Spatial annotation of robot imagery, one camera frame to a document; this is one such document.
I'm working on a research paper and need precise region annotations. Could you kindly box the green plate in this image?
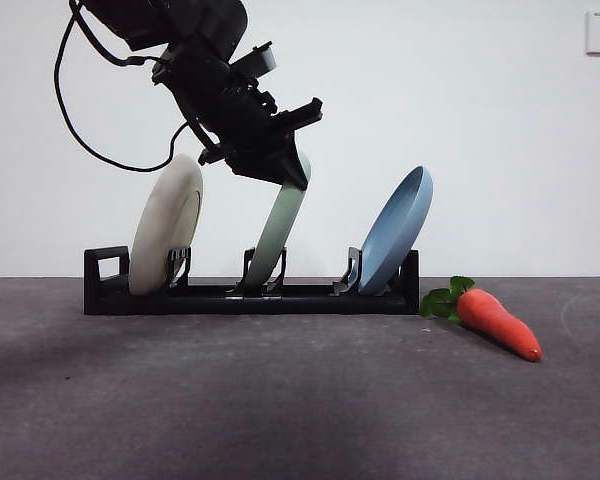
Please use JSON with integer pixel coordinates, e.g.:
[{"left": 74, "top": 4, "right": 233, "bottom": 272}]
[{"left": 243, "top": 149, "right": 313, "bottom": 295}]

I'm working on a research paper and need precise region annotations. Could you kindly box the orange carrot with green leaves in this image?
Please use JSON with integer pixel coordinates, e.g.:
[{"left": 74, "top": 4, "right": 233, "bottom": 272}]
[{"left": 419, "top": 275, "right": 545, "bottom": 363}]

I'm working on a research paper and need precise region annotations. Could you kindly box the cream white plate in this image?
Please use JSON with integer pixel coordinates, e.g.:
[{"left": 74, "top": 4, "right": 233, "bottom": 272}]
[{"left": 128, "top": 153, "right": 205, "bottom": 296}]

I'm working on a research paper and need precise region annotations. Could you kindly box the blue plate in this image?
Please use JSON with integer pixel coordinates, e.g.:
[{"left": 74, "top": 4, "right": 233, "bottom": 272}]
[{"left": 357, "top": 166, "right": 435, "bottom": 295}]

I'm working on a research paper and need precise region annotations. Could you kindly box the black plate rack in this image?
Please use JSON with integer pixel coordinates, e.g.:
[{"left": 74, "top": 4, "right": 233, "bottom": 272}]
[{"left": 83, "top": 245, "right": 421, "bottom": 316}]

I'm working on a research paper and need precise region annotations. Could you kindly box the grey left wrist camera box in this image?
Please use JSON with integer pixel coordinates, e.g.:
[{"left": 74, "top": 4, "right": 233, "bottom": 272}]
[{"left": 231, "top": 43, "right": 278, "bottom": 82}]

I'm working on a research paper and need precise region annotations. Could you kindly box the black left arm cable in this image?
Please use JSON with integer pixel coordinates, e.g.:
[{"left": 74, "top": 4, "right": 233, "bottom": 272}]
[{"left": 53, "top": 0, "right": 217, "bottom": 174}]

